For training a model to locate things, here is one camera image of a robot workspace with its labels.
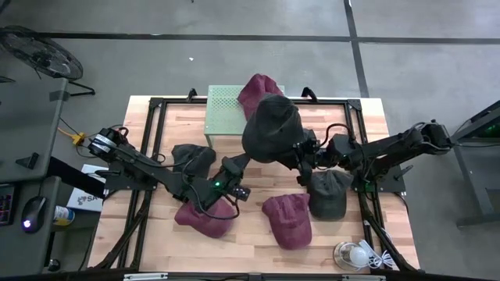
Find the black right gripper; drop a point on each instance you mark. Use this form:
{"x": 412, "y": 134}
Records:
{"x": 310, "y": 148}

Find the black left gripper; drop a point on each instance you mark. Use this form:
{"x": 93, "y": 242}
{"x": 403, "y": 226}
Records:
{"x": 228, "y": 175}

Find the dark grey baseball cap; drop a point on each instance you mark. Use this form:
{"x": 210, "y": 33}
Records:
{"x": 328, "y": 195}
{"x": 195, "y": 160}
{"x": 271, "y": 129}

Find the maroon baseball cap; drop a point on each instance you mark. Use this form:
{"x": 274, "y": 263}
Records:
{"x": 254, "y": 89}
{"x": 207, "y": 228}
{"x": 289, "y": 222}

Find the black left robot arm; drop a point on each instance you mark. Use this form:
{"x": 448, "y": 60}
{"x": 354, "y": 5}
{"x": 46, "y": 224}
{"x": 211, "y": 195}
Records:
{"x": 156, "y": 171}

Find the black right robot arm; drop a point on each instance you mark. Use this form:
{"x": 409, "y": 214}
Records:
{"x": 390, "y": 148}

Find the green perforated metal shelf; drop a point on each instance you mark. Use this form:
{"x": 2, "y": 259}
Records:
{"x": 224, "y": 113}

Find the black curved clamp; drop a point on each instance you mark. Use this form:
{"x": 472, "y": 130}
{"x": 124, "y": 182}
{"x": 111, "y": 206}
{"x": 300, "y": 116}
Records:
{"x": 310, "y": 93}
{"x": 191, "y": 94}

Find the white light bulb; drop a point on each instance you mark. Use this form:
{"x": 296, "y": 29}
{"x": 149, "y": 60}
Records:
{"x": 358, "y": 257}

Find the white printed box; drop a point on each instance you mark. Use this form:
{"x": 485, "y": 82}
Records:
{"x": 84, "y": 201}

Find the dark grey side table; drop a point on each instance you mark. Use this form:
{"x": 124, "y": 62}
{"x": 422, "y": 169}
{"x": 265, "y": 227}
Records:
{"x": 472, "y": 175}

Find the yellow power connector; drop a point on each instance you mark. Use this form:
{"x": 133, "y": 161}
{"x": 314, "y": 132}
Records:
{"x": 78, "y": 138}

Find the black diagonal bar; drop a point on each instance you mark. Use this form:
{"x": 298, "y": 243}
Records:
{"x": 74, "y": 177}

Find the black device with green light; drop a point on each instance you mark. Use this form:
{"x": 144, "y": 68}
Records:
{"x": 492, "y": 130}

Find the white and yellow can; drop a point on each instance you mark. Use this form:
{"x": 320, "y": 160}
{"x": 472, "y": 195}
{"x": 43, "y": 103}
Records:
{"x": 64, "y": 215}

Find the black wedge block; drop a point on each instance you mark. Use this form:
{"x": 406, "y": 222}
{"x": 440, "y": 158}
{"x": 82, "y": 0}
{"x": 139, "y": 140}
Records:
{"x": 29, "y": 161}

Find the small black round knob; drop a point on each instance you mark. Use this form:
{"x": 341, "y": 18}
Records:
{"x": 54, "y": 265}

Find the black computer mouse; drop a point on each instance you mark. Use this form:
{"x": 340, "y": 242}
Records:
{"x": 33, "y": 214}

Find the grey desk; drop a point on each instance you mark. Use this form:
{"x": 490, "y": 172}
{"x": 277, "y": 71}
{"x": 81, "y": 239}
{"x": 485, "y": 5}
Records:
{"x": 27, "y": 125}
{"x": 23, "y": 253}

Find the black floor fan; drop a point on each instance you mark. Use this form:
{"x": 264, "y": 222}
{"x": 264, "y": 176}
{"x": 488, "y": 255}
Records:
{"x": 43, "y": 54}

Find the black backlit keyboard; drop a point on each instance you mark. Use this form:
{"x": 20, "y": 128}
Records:
{"x": 6, "y": 205}

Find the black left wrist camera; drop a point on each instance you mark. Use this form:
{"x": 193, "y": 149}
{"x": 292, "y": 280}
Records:
{"x": 242, "y": 194}

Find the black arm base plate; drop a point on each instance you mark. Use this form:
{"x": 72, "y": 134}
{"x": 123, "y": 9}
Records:
{"x": 121, "y": 184}
{"x": 392, "y": 184}

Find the black aluminium table frame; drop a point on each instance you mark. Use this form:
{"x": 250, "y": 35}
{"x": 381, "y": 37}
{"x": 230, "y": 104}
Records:
{"x": 155, "y": 103}

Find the silver metal bracket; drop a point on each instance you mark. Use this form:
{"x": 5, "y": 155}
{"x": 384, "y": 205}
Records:
{"x": 144, "y": 276}
{"x": 363, "y": 278}

